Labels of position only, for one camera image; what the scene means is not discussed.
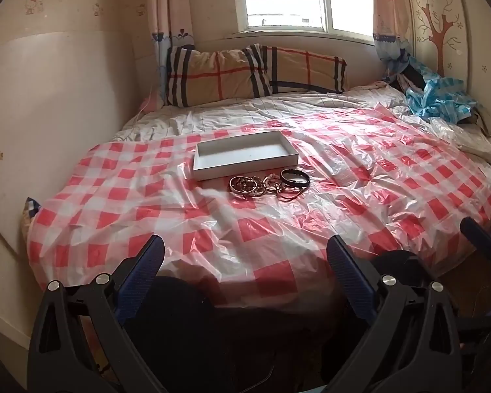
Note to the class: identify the clear plastic sheet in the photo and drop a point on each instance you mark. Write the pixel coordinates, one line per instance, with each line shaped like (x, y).
(462, 135)

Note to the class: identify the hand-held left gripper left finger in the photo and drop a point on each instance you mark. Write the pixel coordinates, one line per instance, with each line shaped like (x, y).
(145, 268)

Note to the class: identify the plaid pillow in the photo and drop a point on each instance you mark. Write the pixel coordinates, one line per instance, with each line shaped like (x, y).
(307, 71)
(204, 75)

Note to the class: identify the black bag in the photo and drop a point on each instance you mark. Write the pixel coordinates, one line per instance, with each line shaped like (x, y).
(413, 74)

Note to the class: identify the white bed sheet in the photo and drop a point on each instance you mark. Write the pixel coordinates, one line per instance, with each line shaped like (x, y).
(237, 110)

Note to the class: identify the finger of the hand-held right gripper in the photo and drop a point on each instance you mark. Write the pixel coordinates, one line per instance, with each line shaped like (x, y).
(480, 239)

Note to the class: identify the black bangle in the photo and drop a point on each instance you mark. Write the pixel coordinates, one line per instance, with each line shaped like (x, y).
(295, 180)

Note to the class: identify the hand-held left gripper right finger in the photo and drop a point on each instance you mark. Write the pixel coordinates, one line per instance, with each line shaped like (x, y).
(352, 278)

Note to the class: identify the silver bangle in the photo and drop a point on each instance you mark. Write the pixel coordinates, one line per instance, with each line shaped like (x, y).
(253, 190)

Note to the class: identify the white cardboard box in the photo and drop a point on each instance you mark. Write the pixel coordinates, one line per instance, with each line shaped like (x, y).
(229, 170)

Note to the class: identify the window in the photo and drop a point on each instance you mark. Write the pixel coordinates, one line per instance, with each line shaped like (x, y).
(286, 0)

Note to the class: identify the patterned curtain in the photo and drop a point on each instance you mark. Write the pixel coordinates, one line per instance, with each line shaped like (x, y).
(172, 4)
(390, 16)

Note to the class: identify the blue checked plastic cloth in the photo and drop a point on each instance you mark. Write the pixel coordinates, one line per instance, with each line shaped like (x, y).
(438, 98)

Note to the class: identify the tree wall sticker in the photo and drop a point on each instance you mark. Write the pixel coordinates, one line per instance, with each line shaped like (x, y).
(438, 37)

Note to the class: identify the red checked plastic sheet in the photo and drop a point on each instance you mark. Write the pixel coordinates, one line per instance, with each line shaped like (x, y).
(352, 180)

